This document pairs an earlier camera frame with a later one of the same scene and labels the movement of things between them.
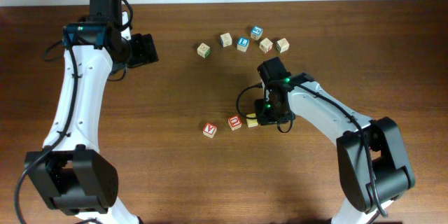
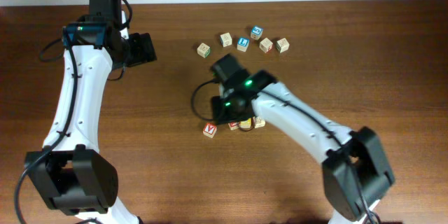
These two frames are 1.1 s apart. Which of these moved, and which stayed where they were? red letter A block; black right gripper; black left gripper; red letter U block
Moved: black right gripper
Stayed: black left gripper; red letter A block; red letter U block
